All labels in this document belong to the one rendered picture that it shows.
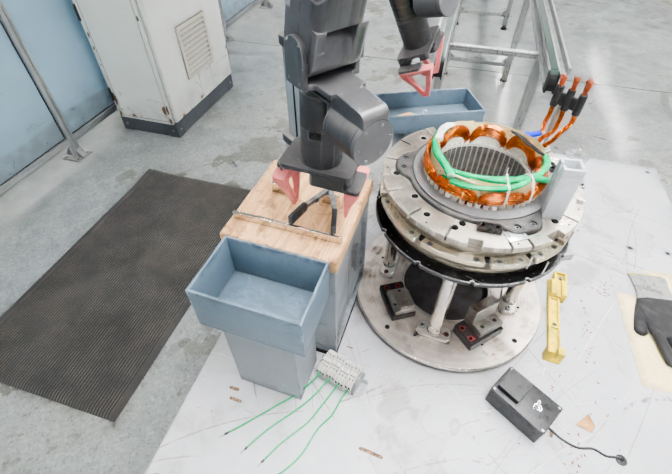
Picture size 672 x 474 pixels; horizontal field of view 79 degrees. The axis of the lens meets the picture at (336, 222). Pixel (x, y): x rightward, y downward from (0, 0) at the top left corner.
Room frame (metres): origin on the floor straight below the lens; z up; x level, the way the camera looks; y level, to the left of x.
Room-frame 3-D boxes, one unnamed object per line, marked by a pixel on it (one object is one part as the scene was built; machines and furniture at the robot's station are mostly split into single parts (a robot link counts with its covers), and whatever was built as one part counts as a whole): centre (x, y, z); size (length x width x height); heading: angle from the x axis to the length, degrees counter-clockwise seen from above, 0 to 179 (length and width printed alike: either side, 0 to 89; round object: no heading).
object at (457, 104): (0.83, -0.20, 0.92); 0.25 x 0.11 x 0.28; 98
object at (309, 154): (0.46, 0.02, 1.20); 0.10 x 0.07 x 0.07; 72
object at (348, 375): (0.33, -0.01, 0.80); 0.10 x 0.05 x 0.04; 58
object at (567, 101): (0.57, -0.36, 1.21); 0.04 x 0.04 x 0.03; 76
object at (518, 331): (0.53, -0.24, 0.80); 0.39 x 0.39 x 0.01
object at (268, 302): (0.35, 0.11, 0.92); 0.17 x 0.11 x 0.28; 71
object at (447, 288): (0.41, -0.19, 0.91); 0.02 x 0.02 x 0.21
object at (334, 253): (0.49, 0.06, 1.05); 0.20 x 0.19 x 0.02; 161
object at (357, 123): (0.42, -0.01, 1.29); 0.11 x 0.09 x 0.12; 37
